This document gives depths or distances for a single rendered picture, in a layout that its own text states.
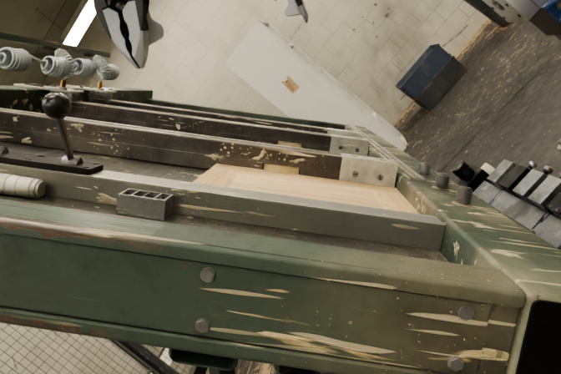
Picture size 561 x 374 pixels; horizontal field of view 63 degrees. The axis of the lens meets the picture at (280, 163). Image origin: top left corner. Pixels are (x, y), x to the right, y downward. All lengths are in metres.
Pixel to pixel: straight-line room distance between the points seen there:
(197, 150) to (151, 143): 0.11
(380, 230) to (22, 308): 0.46
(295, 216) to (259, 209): 0.05
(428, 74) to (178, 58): 3.38
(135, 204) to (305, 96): 4.32
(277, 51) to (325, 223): 4.31
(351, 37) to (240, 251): 5.90
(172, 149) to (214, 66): 5.51
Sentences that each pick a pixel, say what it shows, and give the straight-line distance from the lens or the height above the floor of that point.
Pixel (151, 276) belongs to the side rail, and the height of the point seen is 1.18.
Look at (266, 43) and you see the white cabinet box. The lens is 4.96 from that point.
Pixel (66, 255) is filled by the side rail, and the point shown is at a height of 1.26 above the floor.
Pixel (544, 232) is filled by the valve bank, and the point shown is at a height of 0.74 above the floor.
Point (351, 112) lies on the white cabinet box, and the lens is 4.94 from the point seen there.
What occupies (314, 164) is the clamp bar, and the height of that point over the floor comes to 1.06.
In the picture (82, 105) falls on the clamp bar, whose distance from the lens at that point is 1.68.
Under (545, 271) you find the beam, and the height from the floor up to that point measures 0.86.
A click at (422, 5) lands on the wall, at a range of 6.35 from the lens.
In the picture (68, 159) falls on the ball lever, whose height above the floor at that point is 1.39.
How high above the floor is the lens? 1.18
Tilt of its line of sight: 3 degrees down
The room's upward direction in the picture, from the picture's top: 51 degrees counter-clockwise
